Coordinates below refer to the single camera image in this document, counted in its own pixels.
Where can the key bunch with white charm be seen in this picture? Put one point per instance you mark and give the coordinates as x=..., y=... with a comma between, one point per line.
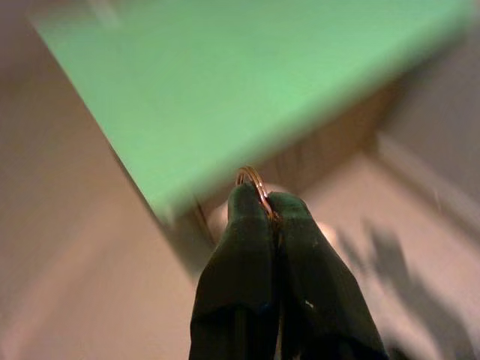
x=262, y=189

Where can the green table cover sheet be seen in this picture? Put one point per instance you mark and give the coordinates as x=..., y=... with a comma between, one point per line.
x=225, y=93

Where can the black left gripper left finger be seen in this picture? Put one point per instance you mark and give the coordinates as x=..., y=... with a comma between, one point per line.
x=240, y=281

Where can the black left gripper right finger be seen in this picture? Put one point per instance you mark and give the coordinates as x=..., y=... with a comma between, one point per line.
x=315, y=292

